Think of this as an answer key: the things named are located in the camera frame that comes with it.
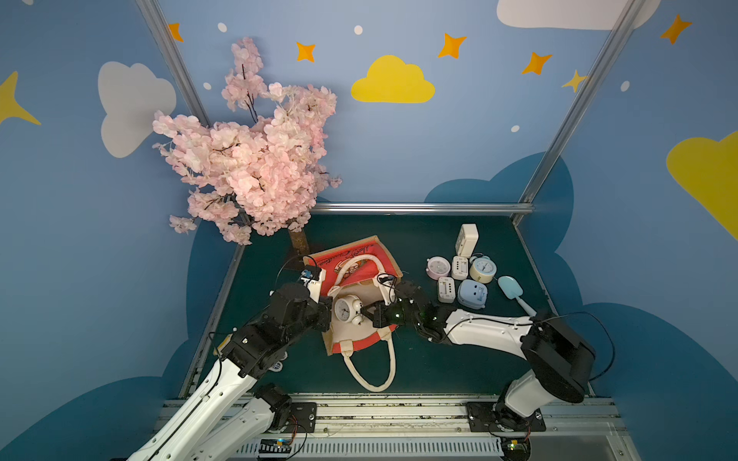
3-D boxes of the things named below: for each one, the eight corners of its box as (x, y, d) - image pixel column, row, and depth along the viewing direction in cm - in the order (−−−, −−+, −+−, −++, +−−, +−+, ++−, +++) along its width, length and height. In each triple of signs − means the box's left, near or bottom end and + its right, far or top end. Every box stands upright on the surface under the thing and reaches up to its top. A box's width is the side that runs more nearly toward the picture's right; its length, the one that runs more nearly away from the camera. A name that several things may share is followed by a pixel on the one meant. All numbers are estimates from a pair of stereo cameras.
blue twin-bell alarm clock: (469, 280, 102) (471, 276, 100) (469, 256, 110) (471, 251, 107) (494, 285, 101) (497, 281, 99) (493, 260, 108) (495, 256, 106)
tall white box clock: (458, 257, 108) (465, 239, 100) (454, 241, 114) (461, 223, 105) (472, 257, 108) (481, 239, 100) (467, 241, 114) (475, 223, 105)
